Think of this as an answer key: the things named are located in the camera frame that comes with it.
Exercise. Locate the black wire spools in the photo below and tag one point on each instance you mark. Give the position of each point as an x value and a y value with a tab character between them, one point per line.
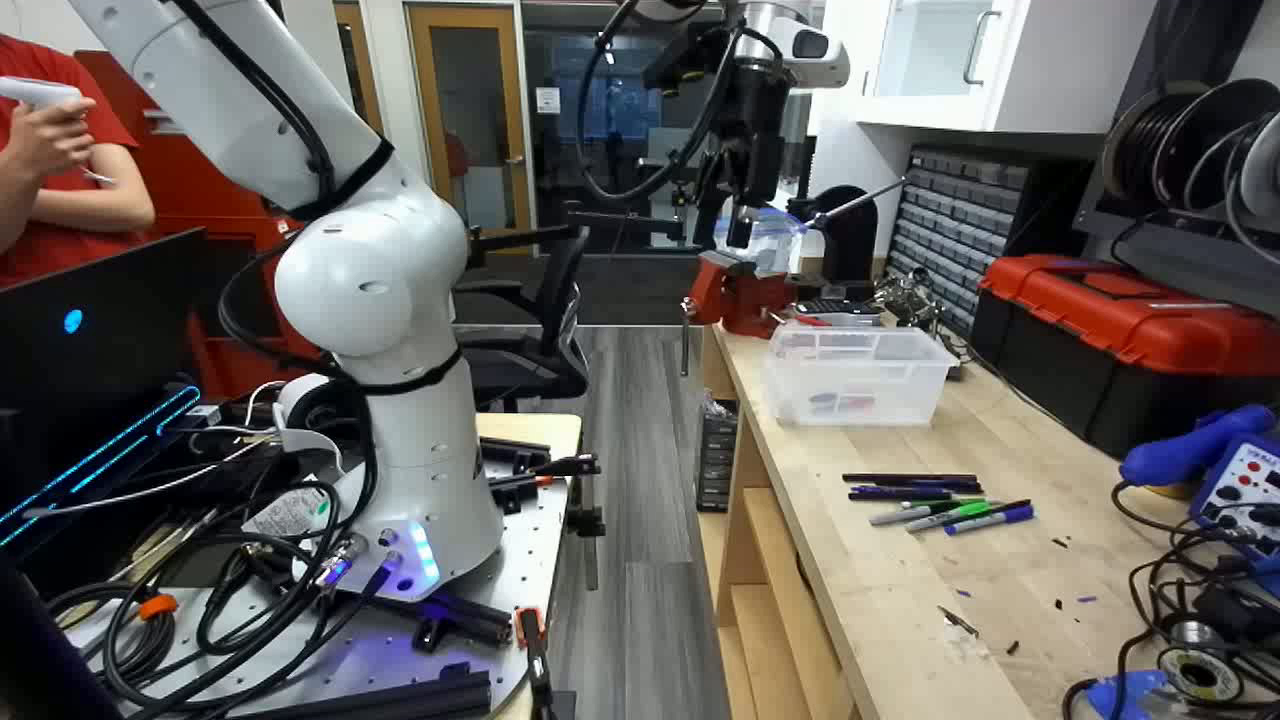
1181	151

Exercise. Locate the blue soldering station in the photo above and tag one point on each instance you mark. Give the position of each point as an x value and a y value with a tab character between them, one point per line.
1232	464

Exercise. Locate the grey marker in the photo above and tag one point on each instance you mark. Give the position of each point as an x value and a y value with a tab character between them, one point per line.
917	512

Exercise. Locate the blue clicker pen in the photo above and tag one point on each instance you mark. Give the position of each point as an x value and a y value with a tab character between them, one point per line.
997	517

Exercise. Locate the person in red shirt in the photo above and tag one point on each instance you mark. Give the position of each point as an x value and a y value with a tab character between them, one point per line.
68	186

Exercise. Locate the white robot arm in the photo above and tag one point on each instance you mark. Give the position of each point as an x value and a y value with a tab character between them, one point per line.
369	276

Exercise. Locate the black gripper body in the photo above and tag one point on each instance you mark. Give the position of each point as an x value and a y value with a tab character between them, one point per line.
749	111

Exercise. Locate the red black toolbox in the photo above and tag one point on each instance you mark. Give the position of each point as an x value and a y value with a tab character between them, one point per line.
1113	355

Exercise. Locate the red bench vise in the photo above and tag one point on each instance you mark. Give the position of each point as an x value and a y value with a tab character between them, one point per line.
738	296

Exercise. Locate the black thin pen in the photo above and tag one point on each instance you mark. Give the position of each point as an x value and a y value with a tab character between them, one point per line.
914	478

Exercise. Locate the clear plastic container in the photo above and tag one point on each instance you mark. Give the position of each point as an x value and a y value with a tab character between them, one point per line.
852	376

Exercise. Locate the black computer monitor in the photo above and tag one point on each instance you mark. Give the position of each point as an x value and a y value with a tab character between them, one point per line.
87	355

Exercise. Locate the green marker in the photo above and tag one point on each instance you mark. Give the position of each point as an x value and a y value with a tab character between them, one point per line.
949	517

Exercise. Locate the blue barrel pen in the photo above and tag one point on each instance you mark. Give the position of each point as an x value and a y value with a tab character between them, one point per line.
883	495

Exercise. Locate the white wall cabinet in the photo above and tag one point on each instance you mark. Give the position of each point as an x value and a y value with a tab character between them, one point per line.
1000	65

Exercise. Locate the grey parts drawer cabinet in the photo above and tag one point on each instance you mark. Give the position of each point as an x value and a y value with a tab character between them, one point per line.
949	225

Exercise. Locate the black office chair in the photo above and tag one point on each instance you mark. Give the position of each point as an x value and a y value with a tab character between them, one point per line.
547	364

